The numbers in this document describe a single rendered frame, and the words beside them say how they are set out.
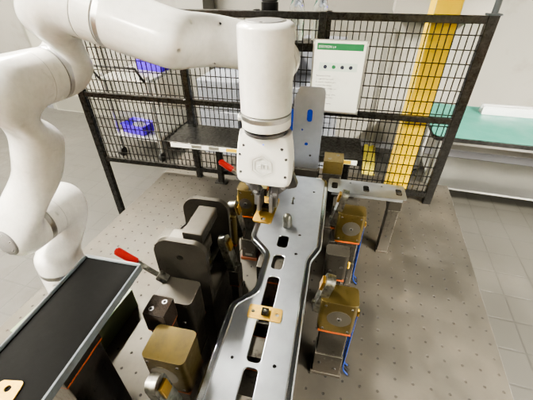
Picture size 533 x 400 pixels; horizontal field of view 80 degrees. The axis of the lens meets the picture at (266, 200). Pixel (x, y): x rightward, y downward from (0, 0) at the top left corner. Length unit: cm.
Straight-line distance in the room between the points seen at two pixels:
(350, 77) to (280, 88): 103
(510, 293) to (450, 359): 145
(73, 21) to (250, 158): 34
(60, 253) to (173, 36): 71
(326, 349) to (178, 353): 44
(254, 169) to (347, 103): 103
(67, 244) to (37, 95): 47
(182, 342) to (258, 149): 41
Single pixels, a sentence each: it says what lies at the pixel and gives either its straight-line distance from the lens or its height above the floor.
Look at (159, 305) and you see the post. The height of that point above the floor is 110.
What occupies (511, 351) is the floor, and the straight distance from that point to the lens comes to 234.
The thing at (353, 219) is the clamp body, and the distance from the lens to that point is 107.
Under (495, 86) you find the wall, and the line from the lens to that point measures 393.
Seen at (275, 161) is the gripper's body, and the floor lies 142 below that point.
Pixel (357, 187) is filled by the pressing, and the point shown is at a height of 100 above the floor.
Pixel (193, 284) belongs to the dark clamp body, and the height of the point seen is 108.
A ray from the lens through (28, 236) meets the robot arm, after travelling 93.
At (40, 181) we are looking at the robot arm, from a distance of 86.
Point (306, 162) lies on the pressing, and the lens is 136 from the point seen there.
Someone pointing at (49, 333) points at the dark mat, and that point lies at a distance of 73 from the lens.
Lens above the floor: 168
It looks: 36 degrees down
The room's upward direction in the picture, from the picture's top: straight up
